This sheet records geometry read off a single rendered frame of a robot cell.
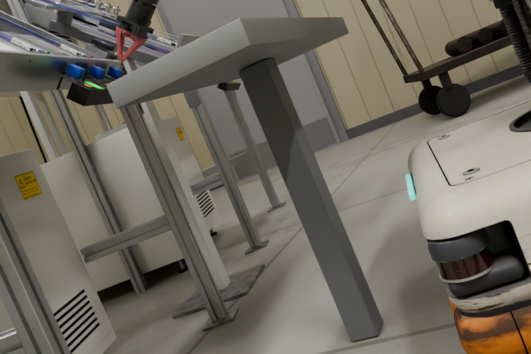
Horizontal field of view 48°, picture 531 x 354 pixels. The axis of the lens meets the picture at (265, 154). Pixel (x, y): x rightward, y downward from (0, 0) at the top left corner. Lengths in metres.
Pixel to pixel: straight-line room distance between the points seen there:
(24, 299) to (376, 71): 4.12
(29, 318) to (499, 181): 0.66
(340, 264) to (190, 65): 0.50
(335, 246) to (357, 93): 3.76
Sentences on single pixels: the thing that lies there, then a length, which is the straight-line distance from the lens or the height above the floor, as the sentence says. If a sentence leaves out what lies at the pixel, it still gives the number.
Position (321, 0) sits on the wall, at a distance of 4.89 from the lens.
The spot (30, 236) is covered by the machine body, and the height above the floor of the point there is 0.41.
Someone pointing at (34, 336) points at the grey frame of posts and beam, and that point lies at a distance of 0.96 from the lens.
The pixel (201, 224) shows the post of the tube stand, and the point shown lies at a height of 0.23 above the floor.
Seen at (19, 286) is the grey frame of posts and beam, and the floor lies 0.38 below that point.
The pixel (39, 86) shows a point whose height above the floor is 0.68.
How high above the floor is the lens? 0.47
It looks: 4 degrees down
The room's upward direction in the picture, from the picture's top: 23 degrees counter-clockwise
